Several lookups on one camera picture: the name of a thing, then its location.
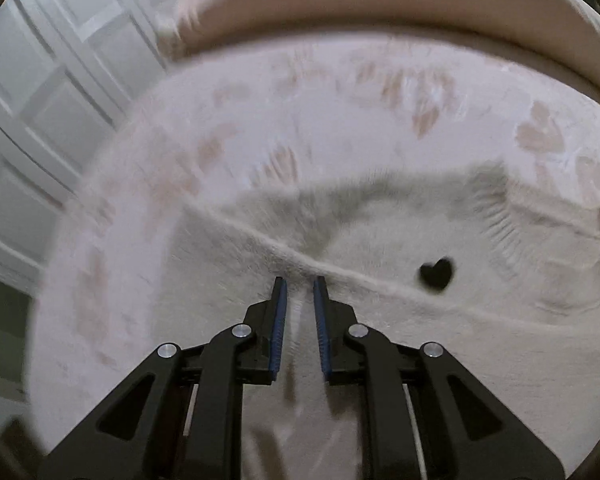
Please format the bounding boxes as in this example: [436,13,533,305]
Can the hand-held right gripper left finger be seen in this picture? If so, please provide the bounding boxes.
[37,276,288,480]

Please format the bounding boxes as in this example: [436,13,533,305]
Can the white panelled wardrobe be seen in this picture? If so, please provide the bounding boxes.
[0,0,181,293]

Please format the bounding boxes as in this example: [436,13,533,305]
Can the leaf-patterned pink bed blanket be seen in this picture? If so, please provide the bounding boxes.
[25,42,600,480]

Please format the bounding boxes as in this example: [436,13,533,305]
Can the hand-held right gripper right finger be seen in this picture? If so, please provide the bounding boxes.
[312,275,567,480]

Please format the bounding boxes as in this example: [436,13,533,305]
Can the cream fuzzy sweater black heart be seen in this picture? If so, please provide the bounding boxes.
[147,160,600,480]

